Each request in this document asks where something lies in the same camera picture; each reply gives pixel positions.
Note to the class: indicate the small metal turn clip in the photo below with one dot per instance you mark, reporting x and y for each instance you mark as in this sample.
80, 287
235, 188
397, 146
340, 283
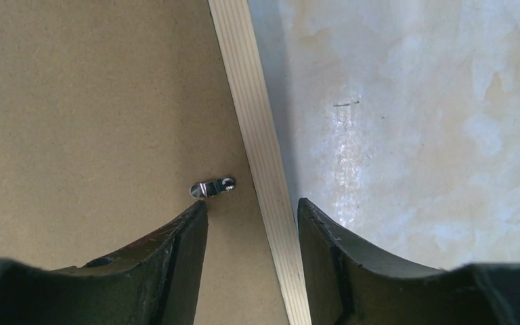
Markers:
212, 188

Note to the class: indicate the brown backing board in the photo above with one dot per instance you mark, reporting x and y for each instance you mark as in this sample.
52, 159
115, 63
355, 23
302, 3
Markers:
109, 112

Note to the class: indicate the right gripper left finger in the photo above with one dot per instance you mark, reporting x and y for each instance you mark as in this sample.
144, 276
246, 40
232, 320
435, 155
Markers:
153, 280

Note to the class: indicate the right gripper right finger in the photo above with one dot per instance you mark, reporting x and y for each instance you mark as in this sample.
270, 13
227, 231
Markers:
349, 280

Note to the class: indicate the wooden picture frame blue edge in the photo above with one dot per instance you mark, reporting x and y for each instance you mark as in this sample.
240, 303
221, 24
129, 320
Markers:
240, 53

